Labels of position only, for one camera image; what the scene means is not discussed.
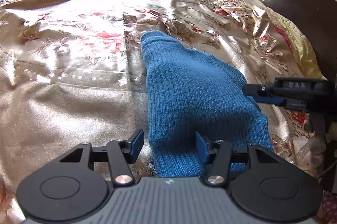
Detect dark wooden headboard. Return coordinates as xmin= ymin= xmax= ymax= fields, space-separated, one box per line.
xmin=260 ymin=0 xmax=336 ymax=81

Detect floral satin bedspread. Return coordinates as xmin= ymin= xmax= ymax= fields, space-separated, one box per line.
xmin=1 ymin=0 xmax=323 ymax=223

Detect blue striped knit sweater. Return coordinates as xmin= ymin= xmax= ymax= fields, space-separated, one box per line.
xmin=140 ymin=31 xmax=273 ymax=177

